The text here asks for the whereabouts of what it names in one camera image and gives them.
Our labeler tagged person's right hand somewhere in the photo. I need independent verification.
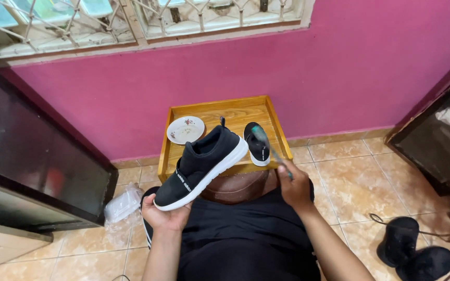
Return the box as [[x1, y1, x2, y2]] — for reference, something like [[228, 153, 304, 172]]
[[277, 159, 315, 212]]

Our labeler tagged person's left hand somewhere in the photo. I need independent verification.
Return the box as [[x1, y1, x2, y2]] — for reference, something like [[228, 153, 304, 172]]
[[141, 194, 193, 232]]

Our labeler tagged teal toothbrush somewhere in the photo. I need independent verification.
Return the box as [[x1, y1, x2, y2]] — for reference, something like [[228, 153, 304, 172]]
[[251, 125, 294, 181]]

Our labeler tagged black slip-on shoe white sole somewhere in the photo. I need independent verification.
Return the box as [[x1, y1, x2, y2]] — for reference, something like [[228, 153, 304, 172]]
[[153, 116, 249, 212], [243, 122, 271, 167]]

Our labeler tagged brown round stool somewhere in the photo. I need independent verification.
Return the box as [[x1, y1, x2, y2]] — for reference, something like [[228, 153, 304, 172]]
[[199, 169, 279, 205]]

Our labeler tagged person's black clothing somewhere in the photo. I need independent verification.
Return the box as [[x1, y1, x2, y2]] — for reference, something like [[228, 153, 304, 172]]
[[139, 179, 322, 281]]

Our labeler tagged wooden tray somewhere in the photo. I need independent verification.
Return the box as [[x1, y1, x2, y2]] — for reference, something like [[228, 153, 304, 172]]
[[157, 95, 294, 183]]

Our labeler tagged white floral plate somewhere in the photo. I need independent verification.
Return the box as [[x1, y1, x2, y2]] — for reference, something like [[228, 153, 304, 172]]
[[166, 116, 205, 145]]

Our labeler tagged black dusty shoe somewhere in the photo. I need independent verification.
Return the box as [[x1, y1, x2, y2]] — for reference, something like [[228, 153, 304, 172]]
[[376, 216, 420, 268], [396, 246, 450, 281]]

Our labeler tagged dark wooden cabinet with cloths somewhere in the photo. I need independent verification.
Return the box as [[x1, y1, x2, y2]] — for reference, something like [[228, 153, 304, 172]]
[[384, 62, 450, 197]]

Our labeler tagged clear plastic bag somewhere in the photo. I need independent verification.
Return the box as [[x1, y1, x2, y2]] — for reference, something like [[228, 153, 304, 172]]
[[103, 182, 145, 226]]

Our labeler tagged window with white metal grille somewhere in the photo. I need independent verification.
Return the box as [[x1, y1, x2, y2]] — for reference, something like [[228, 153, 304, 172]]
[[0, 0, 316, 67]]

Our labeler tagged dark glass-door cabinet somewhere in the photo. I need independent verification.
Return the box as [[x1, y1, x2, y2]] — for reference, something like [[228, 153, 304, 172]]
[[0, 53, 119, 235]]

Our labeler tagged beige wooden furniture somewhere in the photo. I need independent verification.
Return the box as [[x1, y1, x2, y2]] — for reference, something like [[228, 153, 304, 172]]
[[0, 219, 54, 274]]

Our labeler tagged dark thin cable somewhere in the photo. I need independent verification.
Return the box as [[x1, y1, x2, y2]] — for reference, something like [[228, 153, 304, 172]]
[[369, 213, 450, 244]]

